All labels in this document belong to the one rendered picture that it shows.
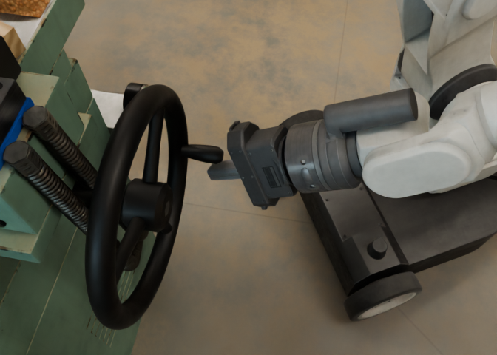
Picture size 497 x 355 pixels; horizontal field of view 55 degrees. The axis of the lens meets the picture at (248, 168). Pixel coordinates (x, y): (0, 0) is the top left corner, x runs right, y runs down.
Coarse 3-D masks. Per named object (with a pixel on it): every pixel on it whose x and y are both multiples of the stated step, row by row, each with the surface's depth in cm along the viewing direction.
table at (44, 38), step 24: (72, 0) 67; (24, 24) 61; (48, 24) 62; (72, 24) 68; (48, 48) 63; (48, 72) 64; (48, 216) 51; (0, 240) 49; (24, 240) 49; (48, 240) 52
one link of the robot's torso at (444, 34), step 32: (416, 0) 79; (448, 0) 70; (480, 0) 63; (416, 32) 87; (448, 32) 69; (480, 32) 77; (416, 64) 88; (448, 64) 82; (480, 64) 85; (448, 96) 87
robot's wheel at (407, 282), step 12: (396, 276) 116; (408, 276) 118; (372, 288) 116; (384, 288) 115; (396, 288) 114; (408, 288) 115; (420, 288) 119; (348, 300) 120; (360, 300) 117; (372, 300) 115; (384, 300) 114; (396, 300) 128; (408, 300) 128; (348, 312) 121; (360, 312) 117; (372, 312) 128
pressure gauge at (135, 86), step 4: (128, 84) 83; (132, 84) 83; (136, 84) 83; (140, 84) 83; (144, 84) 83; (128, 88) 82; (132, 88) 82; (136, 88) 82; (140, 88) 82; (124, 92) 82; (128, 92) 82; (132, 92) 82; (136, 92) 82; (124, 96) 82; (128, 96) 82; (132, 96) 82; (124, 100) 82; (128, 100) 82; (124, 104) 82; (124, 108) 83
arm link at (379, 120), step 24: (384, 96) 50; (408, 96) 49; (336, 120) 52; (360, 120) 51; (384, 120) 50; (408, 120) 50; (336, 144) 54; (360, 144) 52; (384, 144) 50; (336, 168) 54; (360, 168) 54
